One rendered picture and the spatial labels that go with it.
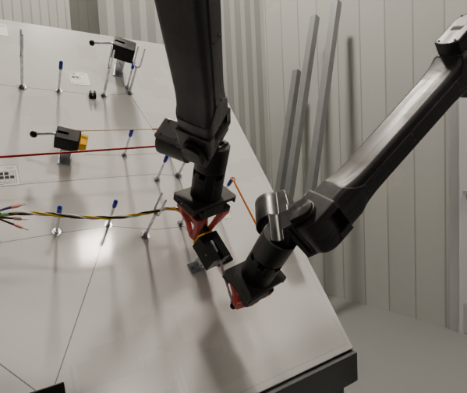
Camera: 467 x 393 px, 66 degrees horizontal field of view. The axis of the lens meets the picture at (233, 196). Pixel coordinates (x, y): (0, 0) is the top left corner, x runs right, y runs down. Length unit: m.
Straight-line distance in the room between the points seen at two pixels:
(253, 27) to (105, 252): 3.67
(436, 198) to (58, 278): 2.78
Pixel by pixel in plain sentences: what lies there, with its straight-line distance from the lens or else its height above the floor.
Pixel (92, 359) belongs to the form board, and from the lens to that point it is 0.67.
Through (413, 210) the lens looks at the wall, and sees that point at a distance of 3.19.
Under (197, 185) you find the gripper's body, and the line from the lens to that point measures 0.63.
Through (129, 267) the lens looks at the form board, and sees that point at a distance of 0.73.
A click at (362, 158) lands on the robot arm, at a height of 1.28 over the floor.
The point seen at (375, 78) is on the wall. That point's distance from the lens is 3.37.
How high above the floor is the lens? 1.28
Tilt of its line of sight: 4 degrees down
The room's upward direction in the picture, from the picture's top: 3 degrees counter-clockwise
